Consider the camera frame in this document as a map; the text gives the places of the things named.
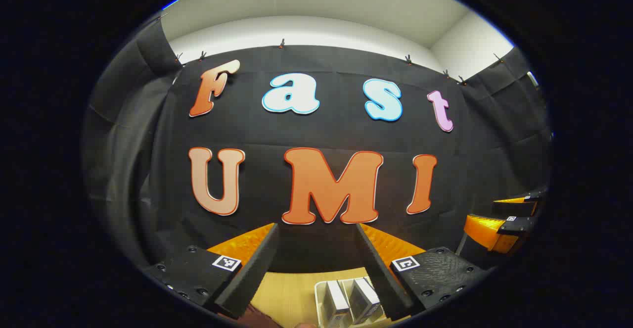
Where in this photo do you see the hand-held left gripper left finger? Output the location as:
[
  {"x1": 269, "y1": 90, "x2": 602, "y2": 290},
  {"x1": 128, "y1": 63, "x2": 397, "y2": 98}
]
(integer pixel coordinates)
[{"x1": 142, "y1": 222, "x2": 280, "y2": 320}]

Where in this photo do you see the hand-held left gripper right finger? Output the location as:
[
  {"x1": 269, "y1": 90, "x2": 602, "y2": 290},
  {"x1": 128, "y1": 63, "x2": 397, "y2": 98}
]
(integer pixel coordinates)
[{"x1": 354, "y1": 222, "x2": 491, "y2": 321}]

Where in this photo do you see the maroon schoolbag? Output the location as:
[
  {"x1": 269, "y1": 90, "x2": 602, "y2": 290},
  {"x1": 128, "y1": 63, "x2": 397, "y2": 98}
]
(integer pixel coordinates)
[{"x1": 232, "y1": 302, "x2": 285, "y2": 328}]

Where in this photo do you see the white plastic bookshelf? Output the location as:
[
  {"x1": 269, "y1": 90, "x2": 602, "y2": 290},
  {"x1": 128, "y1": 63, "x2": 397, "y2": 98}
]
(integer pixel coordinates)
[{"x1": 314, "y1": 277, "x2": 391, "y2": 328}]

